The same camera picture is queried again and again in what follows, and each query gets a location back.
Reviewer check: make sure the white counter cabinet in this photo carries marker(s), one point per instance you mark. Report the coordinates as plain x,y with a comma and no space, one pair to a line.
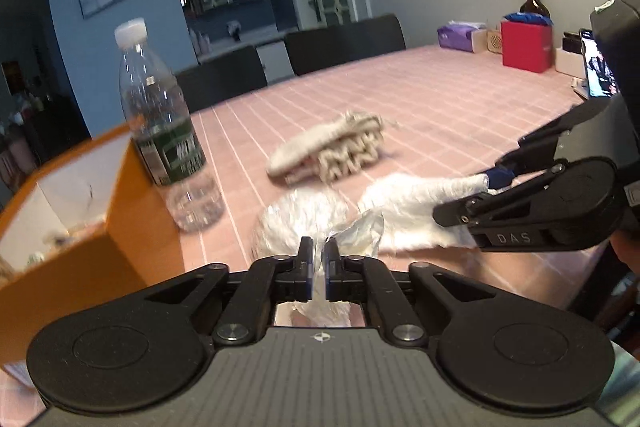
272,57

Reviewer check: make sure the white cloth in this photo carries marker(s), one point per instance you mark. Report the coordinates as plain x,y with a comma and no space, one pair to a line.
410,207

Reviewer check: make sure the black dining chair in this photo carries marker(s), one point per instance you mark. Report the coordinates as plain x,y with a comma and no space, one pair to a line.
225,74
345,42

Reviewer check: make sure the small beige speaker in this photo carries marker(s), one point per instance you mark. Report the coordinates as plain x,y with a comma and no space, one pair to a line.
494,41

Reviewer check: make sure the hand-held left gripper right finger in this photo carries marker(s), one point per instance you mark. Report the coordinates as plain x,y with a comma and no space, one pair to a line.
332,277

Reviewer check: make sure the tan knitted cloth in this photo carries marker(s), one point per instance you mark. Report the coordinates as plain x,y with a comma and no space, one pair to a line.
345,147

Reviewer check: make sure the pink checked tablecloth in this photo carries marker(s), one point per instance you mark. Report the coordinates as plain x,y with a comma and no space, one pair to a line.
450,107

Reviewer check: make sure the smartphone with lit screen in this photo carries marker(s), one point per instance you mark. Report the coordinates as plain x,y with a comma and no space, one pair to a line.
597,67

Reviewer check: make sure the orange cardboard box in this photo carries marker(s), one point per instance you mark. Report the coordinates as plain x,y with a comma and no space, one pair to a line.
125,257

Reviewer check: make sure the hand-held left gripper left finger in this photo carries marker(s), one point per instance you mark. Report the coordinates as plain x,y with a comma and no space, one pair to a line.
300,279

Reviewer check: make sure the dark cluttered sideboard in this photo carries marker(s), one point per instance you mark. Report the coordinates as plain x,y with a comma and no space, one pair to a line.
45,127

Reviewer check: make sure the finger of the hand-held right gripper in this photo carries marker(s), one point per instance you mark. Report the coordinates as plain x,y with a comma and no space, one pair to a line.
465,209
502,177

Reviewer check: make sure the small white box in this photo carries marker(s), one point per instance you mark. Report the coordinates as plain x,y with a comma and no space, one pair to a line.
569,62

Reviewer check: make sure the red box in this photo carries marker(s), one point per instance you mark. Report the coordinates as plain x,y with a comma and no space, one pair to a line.
527,49

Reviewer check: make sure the purple tissue pack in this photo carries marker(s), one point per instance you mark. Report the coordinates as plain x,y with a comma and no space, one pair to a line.
460,38

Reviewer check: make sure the black item on counter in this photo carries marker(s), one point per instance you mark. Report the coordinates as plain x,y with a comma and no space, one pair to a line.
233,31

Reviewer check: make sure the clear plastic water bottle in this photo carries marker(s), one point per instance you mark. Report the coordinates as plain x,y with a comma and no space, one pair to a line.
165,142

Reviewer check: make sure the blue packet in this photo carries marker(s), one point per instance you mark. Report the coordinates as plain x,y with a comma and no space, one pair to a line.
530,19

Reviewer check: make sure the clear plastic bag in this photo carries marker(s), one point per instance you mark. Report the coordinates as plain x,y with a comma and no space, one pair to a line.
300,217

